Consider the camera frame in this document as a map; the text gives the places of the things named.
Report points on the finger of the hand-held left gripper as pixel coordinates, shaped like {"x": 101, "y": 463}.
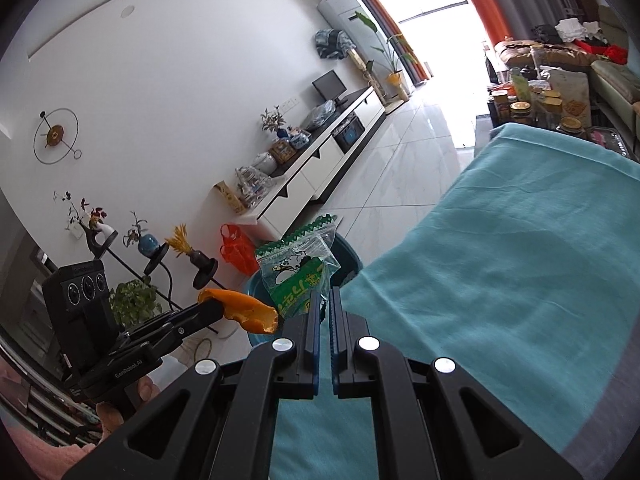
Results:
{"x": 180, "y": 322}

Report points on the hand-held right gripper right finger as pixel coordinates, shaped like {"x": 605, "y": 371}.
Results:
{"x": 336, "y": 355}

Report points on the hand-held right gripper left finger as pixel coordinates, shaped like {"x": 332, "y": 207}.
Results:
{"x": 314, "y": 355}

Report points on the orange peel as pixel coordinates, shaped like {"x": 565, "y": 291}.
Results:
{"x": 245, "y": 310}

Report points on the green white snack packet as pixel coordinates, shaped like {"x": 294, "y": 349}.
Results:
{"x": 295, "y": 280}

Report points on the teal plastic bin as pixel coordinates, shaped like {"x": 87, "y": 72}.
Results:
{"x": 350, "y": 252}

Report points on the person's left forearm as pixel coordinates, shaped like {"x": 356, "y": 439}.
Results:
{"x": 40, "y": 460}

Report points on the person's left hand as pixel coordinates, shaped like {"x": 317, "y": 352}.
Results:
{"x": 110, "y": 420}

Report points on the green leafy potted plant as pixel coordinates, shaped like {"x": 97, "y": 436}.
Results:
{"x": 135, "y": 305}

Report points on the black metal plant stand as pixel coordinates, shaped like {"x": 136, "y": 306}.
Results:
{"x": 160, "y": 260}

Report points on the yellow wheat in black vase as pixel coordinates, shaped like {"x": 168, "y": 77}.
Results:
{"x": 187, "y": 250}

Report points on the round blue vase with twigs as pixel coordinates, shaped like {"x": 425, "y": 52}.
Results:
{"x": 146, "y": 242}

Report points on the orange plastic bag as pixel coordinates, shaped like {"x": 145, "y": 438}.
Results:
{"x": 237, "y": 250}

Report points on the red flower twigs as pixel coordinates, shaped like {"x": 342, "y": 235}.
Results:
{"x": 87, "y": 215}

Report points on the yellow box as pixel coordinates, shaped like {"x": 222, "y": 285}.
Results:
{"x": 229, "y": 197}

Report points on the clear glass bowl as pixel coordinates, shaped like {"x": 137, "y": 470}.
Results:
{"x": 252, "y": 185}

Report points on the white ceramic jar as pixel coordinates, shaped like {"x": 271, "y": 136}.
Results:
{"x": 262, "y": 163}

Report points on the teal grey printed blanket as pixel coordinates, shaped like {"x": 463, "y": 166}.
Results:
{"x": 500, "y": 260}

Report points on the long white media cabinet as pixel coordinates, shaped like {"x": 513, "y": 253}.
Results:
{"x": 320, "y": 160}

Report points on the colourful printed box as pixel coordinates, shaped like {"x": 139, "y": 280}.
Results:
{"x": 282, "y": 150}

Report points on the small plant in blue vase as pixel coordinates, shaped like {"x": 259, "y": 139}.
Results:
{"x": 274, "y": 122}

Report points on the clear plastic bag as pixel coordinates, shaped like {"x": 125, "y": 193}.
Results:
{"x": 319, "y": 115}

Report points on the black monitor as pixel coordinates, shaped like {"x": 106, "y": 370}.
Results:
{"x": 329, "y": 85}

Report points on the large plant in yellow pot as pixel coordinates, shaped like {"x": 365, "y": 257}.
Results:
{"x": 395, "y": 55}

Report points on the blue cloth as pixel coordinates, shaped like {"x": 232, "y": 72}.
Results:
{"x": 331, "y": 44}

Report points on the recessed ceiling light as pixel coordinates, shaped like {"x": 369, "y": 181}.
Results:
{"x": 127, "y": 10}

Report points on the group of glass jars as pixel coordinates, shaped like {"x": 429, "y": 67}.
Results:
{"x": 530, "y": 107}

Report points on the white standing air conditioner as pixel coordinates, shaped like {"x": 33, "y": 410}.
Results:
{"x": 350, "y": 15}

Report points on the black tray with pink contents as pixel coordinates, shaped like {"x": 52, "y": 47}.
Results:
{"x": 610, "y": 140}

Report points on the large beige snack bag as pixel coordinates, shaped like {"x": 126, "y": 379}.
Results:
{"x": 570, "y": 95}

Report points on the window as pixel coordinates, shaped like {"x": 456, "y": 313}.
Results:
{"x": 430, "y": 15}

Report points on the brown leather seat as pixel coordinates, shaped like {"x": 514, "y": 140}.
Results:
{"x": 540, "y": 52}

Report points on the olive green sofa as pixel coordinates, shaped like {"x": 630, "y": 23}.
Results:
{"x": 617, "y": 85}

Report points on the white cloth pile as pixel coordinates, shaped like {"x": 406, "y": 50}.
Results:
{"x": 577, "y": 29}

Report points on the red cloth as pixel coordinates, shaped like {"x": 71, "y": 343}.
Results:
{"x": 607, "y": 52}

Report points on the brown cardboard box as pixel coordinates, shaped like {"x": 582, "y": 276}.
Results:
{"x": 584, "y": 0}

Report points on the round metal wall clock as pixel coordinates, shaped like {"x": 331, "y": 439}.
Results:
{"x": 56, "y": 135}

